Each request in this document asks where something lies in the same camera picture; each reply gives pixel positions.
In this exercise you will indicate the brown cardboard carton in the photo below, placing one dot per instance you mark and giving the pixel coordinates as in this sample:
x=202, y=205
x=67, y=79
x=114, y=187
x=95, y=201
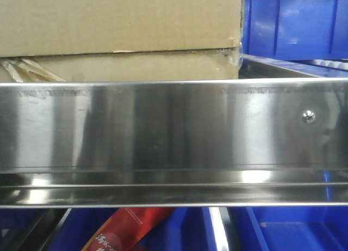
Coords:
x=120, y=40

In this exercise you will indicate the blue roller track shelf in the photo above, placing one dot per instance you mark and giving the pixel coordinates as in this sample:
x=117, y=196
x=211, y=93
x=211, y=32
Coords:
x=262, y=67

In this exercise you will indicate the blue plastic bin lower left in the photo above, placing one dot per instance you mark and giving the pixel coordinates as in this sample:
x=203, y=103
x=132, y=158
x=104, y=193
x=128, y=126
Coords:
x=187, y=228

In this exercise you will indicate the blue plastic bin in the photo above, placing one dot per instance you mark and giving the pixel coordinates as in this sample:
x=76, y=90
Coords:
x=295, y=29
x=187, y=228
x=291, y=228

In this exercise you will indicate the red printed package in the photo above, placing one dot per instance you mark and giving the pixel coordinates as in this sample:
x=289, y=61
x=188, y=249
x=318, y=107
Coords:
x=126, y=227

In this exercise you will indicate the blue plastic bin lower right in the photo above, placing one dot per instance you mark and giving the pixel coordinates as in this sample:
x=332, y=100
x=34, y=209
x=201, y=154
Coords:
x=291, y=228

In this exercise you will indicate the blue plastic bin upper right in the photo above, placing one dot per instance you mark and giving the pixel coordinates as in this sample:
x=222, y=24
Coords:
x=295, y=29

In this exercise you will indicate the stainless steel shelf rail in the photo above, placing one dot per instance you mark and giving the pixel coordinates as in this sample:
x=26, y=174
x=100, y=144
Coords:
x=211, y=143

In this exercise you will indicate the silver screw on rail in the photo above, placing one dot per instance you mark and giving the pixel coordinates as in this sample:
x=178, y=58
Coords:
x=308, y=116

